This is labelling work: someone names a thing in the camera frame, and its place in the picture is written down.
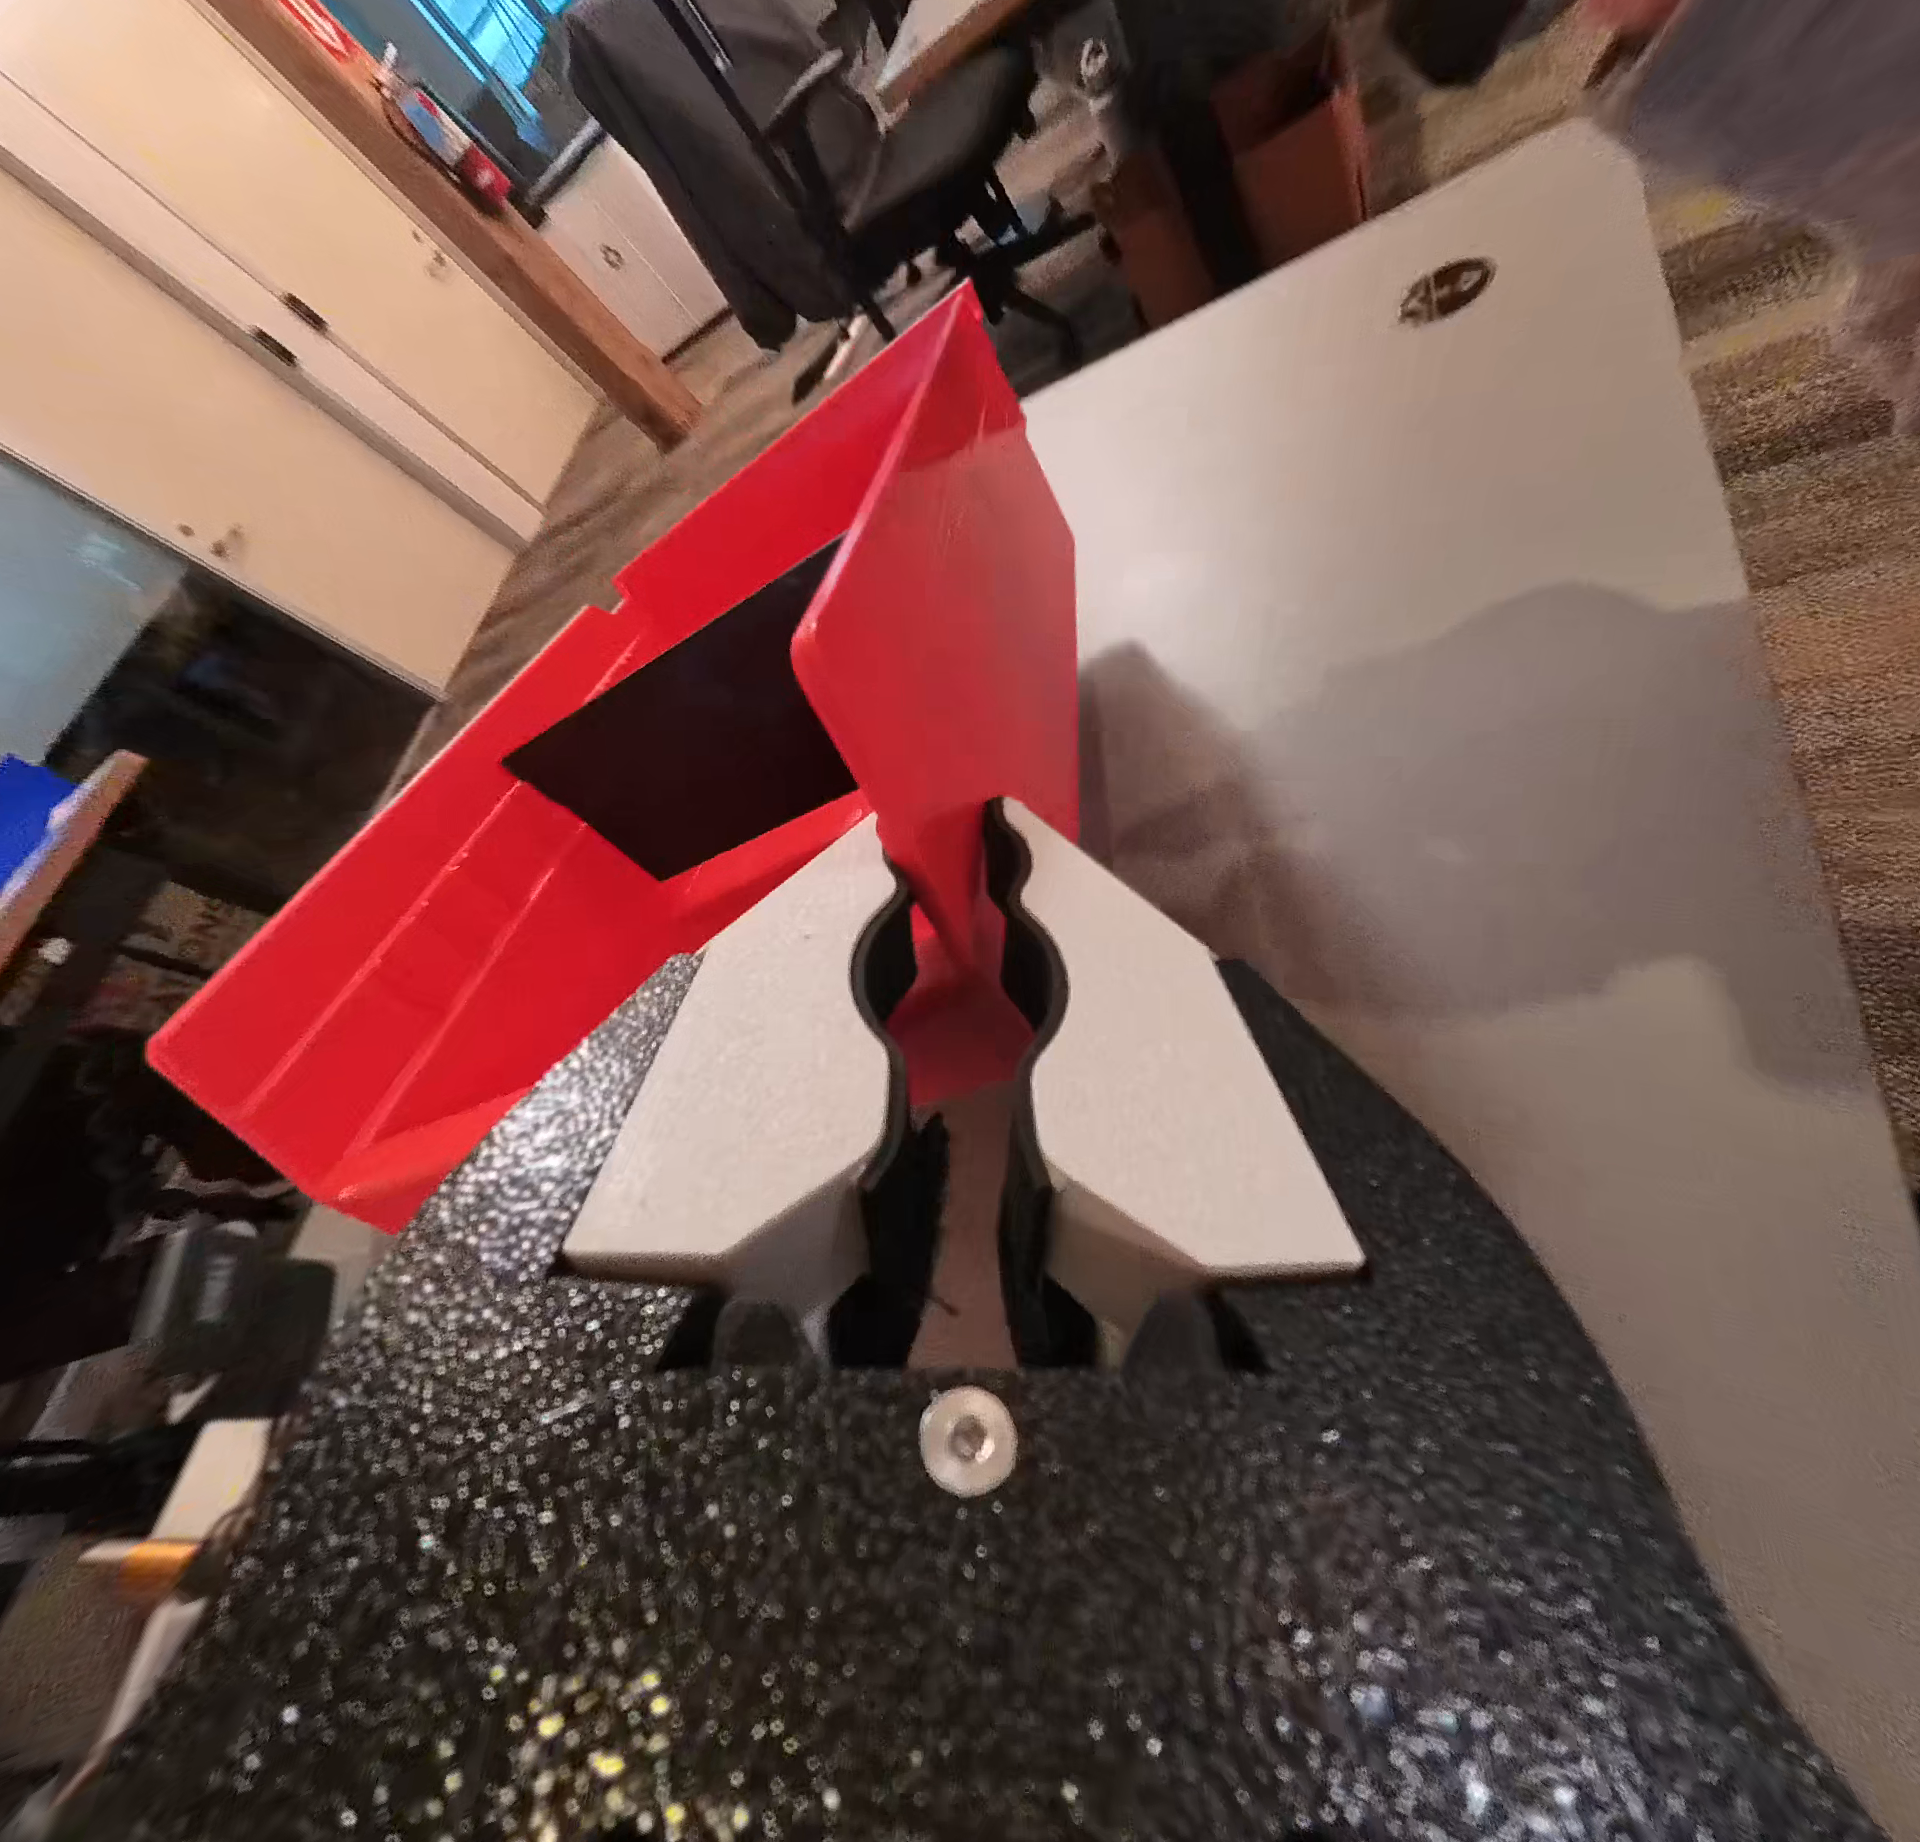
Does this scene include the white wall cabinets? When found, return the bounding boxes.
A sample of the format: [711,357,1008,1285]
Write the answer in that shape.
[0,0,603,697]

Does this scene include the glass partition window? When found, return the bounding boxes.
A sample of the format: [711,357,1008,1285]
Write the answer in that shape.
[0,455,439,826]

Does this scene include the red plastic bin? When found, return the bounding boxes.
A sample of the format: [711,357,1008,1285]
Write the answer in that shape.
[148,279,1084,1236]

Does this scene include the blue storage bin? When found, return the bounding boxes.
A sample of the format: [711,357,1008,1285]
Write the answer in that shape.
[0,754,78,888]

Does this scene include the wooden desk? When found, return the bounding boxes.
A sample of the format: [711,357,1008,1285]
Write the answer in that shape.
[0,753,153,976]

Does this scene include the brown cardboard box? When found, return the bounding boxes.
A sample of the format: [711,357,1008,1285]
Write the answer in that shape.
[1101,28,1375,330]

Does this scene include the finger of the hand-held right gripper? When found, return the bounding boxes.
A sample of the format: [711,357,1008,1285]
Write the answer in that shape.
[1625,0,1920,428]

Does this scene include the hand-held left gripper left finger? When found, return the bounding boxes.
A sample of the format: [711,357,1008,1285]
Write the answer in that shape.
[562,823,920,1372]

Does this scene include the wooden counter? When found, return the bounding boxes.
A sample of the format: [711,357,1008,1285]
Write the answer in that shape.
[126,0,705,451]

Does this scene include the table cable grommet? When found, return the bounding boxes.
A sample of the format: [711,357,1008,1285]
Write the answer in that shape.
[1398,257,1500,330]

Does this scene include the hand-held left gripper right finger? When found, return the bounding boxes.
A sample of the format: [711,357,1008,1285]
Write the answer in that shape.
[990,800,1368,1372]

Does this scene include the red item on counter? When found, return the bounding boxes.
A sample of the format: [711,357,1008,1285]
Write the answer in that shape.
[381,73,515,213]

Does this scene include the black office chair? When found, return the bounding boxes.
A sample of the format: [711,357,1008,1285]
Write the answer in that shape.
[562,0,1109,375]

